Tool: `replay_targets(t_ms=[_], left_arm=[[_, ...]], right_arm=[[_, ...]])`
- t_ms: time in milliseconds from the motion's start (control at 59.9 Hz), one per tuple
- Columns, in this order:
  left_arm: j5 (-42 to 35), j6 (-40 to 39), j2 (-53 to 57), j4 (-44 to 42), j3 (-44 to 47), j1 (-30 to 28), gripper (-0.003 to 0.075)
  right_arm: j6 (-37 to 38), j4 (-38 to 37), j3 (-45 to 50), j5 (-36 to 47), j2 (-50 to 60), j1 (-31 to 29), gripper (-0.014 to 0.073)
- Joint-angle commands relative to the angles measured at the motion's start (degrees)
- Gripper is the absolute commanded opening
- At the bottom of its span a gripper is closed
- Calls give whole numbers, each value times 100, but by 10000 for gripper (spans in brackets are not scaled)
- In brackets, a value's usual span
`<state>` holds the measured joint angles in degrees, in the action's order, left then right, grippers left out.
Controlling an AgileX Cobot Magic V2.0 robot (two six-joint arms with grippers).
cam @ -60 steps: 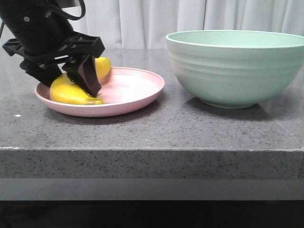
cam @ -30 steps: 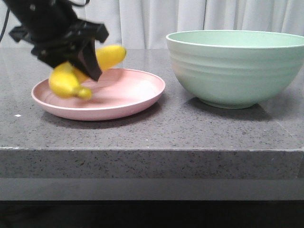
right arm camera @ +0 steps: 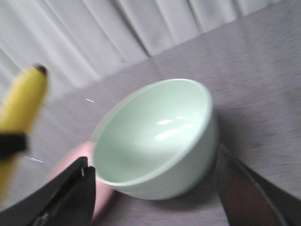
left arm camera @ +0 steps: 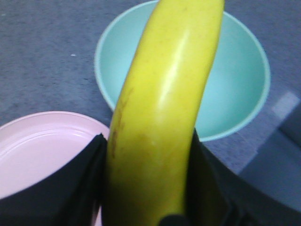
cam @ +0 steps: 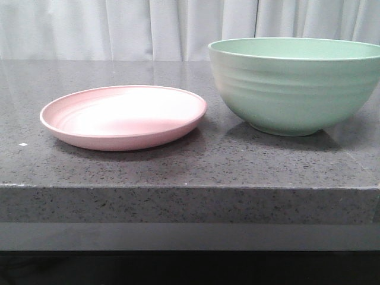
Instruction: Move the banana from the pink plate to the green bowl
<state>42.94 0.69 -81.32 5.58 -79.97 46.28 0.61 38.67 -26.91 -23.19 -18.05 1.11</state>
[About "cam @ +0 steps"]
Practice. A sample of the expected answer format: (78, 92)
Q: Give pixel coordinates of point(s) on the green bowl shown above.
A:
(293, 86)

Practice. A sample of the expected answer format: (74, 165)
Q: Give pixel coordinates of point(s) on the pink plate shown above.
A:
(123, 118)

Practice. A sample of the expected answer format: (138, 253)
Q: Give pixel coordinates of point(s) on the white curtain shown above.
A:
(170, 30)

